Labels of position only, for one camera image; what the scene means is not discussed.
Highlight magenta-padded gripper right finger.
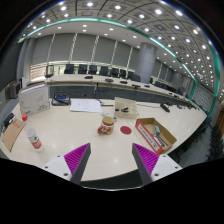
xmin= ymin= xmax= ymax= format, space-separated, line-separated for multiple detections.
xmin=131 ymin=142 xmax=183 ymax=186

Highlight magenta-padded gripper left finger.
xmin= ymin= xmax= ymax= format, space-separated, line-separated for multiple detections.
xmin=42 ymin=142 xmax=92 ymax=186

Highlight open red cardboard box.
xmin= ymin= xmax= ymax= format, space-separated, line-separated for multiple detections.
xmin=134 ymin=117 xmax=178 ymax=156

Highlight flat round red coaster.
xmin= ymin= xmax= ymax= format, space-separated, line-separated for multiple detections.
xmin=119 ymin=125 xmax=133 ymax=136

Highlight red and cream patterned mug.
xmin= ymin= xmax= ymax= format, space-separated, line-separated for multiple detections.
xmin=96 ymin=115 xmax=116 ymax=136

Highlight clear bottle with red cap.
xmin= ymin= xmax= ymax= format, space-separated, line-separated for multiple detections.
xmin=21 ymin=113 xmax=45 ymax=153

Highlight white paper sheets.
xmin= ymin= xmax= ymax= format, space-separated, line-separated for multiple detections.
xmin=69 ymin=98 xmax=104 ymax=114

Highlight black remote control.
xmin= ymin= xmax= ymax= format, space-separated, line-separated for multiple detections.
xmin=159 ymin=102 xmax=171 ymax=113

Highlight clear plastic box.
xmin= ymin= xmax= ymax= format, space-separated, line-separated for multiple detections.
xmin=113 ymin=96 xmax=139 ymax=120

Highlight black tray with blue item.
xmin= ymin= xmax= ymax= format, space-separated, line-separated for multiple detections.
xmin=51 ymin=92 xmax=72 ymax=107

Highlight brown paper envelope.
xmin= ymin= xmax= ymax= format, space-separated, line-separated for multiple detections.
xmin=1 ymin=117 xmax=27 ymax=153

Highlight white cardboard box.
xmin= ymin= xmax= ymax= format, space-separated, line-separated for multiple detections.
xmin=18 ymin=83 xmax=51 ymax=118

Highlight long conference desk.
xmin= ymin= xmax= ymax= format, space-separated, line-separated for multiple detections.
xmin=44 ymin=73 xmax=201 ymax=109

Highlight row of black office chairs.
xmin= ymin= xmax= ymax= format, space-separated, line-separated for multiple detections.
xmin=63 ymin=63 xmax=142 ymax=83

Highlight group of ceiling lights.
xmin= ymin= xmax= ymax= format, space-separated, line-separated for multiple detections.
xmin=19 ymin=1 xmax=224 ymax=101

